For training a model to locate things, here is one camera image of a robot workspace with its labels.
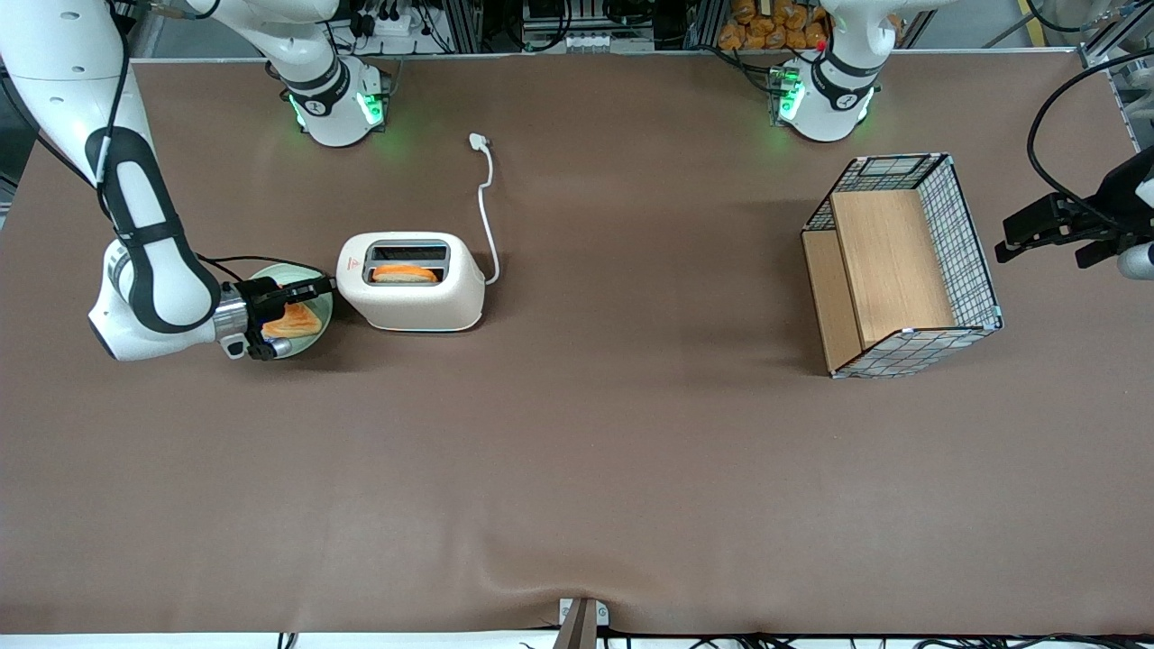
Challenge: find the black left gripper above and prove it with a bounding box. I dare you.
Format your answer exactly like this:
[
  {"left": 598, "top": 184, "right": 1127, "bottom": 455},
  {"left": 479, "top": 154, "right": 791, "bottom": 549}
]
[{"left": 994, "top": 146, "right": 1154, "bottom": 270}]

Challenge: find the white power strip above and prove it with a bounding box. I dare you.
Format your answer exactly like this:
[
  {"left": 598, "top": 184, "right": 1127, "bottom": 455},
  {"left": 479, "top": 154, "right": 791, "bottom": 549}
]
[{"left": 354, "top": 7, "right": 426, "bottom": 39}]

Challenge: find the pale green round plate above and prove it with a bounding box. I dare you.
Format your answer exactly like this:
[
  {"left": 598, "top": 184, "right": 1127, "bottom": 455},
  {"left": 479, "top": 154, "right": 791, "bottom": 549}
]
[{"left": 247, "top": 262, "right": 335, "bottom": 361}]

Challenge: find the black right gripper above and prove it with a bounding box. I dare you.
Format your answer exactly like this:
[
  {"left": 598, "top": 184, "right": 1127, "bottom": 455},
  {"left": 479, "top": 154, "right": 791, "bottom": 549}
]
[{"left": 237, "top": 276, "right": 337, "bottom": 362}]

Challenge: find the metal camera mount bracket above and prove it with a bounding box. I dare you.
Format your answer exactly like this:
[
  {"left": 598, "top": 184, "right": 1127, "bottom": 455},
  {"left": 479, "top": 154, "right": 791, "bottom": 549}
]
[{"left": 552, "top": 597, "right": 611, "bottom": 649}]

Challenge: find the wire basket with wooden shelf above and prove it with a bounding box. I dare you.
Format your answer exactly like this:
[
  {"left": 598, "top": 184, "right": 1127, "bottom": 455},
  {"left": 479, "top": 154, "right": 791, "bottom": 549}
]
[{"left": 800, "top": 151, "right": 1005, "bottom": 380}]

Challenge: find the triangular golden pastry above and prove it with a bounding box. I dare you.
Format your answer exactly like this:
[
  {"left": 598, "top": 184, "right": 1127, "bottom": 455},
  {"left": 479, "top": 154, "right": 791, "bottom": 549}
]
[{"left": 262, "top": 301, "right": 324, "bottom": 341}]

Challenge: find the white two-slot toaster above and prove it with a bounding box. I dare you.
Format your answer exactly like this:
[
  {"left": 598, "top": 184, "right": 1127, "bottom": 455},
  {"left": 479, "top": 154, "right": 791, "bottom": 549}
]
[{"left": 335, "top": 231, "right": 489, "bottom": 334}]

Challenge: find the bread slice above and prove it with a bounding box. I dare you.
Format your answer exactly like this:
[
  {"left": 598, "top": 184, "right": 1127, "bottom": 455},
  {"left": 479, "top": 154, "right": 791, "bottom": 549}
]
[{"left": 371, "top": 263, "right": 441, "bottom": 285}]

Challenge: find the pile of orange buns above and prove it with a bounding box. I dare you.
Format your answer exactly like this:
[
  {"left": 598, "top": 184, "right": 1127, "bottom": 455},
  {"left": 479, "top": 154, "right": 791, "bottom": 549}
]
[{"left": 718, "top": 0, "right": 832, "bottom": 52}]

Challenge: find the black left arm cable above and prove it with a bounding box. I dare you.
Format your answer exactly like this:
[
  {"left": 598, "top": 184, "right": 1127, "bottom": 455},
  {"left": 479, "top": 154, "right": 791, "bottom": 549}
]
[{"left": 1026, "top": 49, "right": 1154, "bottom": 228}]

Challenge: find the white power cord with plug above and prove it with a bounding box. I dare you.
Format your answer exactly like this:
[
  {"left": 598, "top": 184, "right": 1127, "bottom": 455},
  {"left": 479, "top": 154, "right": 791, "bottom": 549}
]
[{"left": 468, "top": 132, "right": 503, "bottom": 288}]

